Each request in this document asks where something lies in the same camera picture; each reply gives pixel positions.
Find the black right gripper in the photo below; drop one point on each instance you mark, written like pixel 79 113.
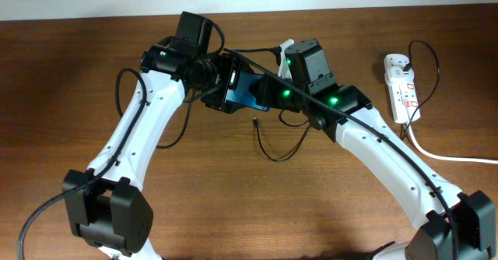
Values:
pixel 268 98

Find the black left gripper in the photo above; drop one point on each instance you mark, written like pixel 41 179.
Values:
pixel 231 64

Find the blue Galaxy smartphone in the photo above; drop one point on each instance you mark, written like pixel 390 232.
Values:
pixel 241 95

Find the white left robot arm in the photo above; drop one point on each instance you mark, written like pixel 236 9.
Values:
pixel 105 204

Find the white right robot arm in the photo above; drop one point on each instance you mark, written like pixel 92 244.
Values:
pixel 449 224

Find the black charger plug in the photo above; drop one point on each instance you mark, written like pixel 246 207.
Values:
pixel 408 67

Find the white power strip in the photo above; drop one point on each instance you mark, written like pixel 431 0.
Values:
pixel 401 89

